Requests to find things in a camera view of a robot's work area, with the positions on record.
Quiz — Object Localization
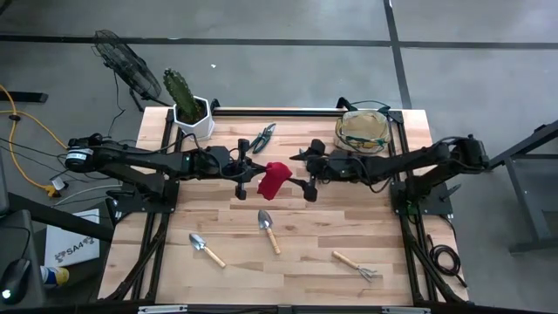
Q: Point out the black floor fan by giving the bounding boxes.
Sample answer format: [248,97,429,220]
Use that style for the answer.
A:
[91,29,171,113]

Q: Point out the white floor cable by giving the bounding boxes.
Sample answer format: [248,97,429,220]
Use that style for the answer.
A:
[54,182,123,207]

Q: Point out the hand rake wooden handle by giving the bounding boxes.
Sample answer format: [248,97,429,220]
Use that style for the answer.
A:
[331,250,378,283]

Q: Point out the white cardboard box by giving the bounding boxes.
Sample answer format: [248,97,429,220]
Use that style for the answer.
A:
[44,208,100,268]

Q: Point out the green cactus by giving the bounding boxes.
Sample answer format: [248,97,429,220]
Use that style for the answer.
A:
[162,68,204,123]

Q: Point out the black desk frame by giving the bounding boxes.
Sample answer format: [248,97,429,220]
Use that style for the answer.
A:
[487,119,558,254]

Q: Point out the red garden glove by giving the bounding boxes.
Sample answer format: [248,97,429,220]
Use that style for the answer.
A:
[256,160,294,201]

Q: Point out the coiled dark cable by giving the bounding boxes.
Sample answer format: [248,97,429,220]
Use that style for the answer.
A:
[425,233,468,289]

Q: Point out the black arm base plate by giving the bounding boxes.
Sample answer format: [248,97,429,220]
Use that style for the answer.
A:
[390,181,454,217]
[106,178,180,215]

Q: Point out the black computer mouse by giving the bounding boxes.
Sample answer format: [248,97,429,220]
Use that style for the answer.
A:
[0,257,32,305]

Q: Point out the blue yellow spray can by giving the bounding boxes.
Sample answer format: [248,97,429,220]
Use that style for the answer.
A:
[39,265,71,289]

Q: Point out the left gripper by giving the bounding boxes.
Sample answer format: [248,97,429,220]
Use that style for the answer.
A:
[208,138,268,201]

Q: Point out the yellow extension cable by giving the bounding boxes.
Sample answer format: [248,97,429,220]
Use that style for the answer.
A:
[0,85,69,197]

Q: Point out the silver metal bracket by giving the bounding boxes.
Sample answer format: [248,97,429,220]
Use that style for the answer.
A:
[381,306,431,314]
[138,304,188,314]

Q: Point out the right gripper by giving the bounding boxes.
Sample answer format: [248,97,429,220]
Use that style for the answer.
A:
[288,139,350,202]

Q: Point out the black aluminium table frame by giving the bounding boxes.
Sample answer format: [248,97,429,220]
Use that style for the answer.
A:
[98,106,470,306]

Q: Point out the beige green gardening bag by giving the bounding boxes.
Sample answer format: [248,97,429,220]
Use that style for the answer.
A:
[333,98,392,154]

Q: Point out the black cable loop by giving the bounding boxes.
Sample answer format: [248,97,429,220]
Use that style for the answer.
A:
[248,122,277,154]

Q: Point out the wide trowel wooden handle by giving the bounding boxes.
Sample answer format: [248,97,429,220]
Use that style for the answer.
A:
[257,209,282,256]

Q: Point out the white plant pot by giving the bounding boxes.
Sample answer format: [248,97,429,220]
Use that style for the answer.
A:
[173,95,216,142]

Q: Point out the black side desk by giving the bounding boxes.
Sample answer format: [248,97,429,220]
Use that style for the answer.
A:
[0,147,114,306]

